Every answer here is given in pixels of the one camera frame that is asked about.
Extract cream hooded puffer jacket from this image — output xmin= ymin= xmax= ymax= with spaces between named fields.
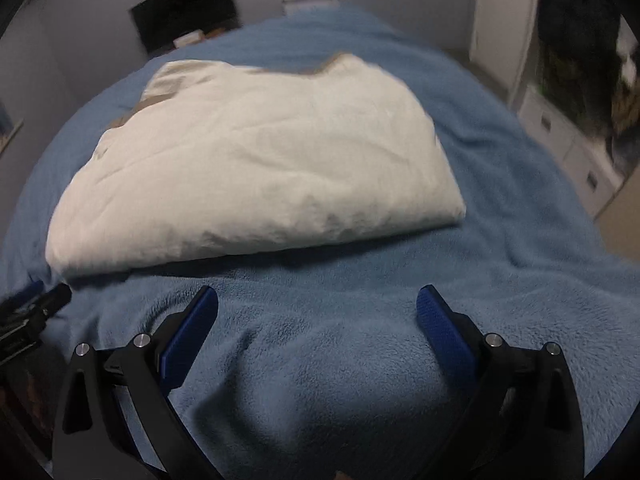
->
xmin=44 ymin=53 xmax=466 ymax=278

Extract hanging clothes in wardrobe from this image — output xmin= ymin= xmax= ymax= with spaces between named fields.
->
xmin=537 ymin=0 xmax=639 ymax=176

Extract wooden window sill shelf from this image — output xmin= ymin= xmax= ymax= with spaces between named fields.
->
xmin=0 ymin=108 xmax=24 ymax=154

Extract blue fleece bed blanket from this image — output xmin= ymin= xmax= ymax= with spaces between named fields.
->
xmin=8 ymin=6 xmax=639 ymax=479

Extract white drawer cabinet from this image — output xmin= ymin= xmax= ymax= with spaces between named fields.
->
xmin=518 ymin=84 xmax=624 ymax=218

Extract white box under router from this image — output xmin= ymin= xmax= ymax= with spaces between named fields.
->
xmin=281 ymin=0 xmax=341 ymax=16

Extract white door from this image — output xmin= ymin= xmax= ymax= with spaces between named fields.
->
xmin=470 ymin=0 xmax=538 ymax=102

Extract black wall monitor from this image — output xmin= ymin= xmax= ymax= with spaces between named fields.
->
xmin=129 ymin=0 xmax=241 ymax=56

